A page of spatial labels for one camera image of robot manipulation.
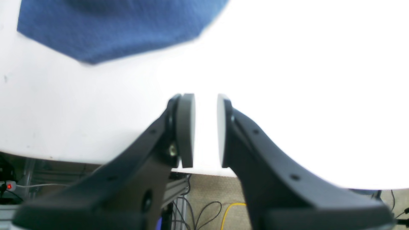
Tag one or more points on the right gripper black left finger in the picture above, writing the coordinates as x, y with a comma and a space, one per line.
128, 192

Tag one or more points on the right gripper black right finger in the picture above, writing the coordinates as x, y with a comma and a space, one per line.
282, 195

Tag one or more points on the dark blue printed T-shirt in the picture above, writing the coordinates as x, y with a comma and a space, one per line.
95, 31

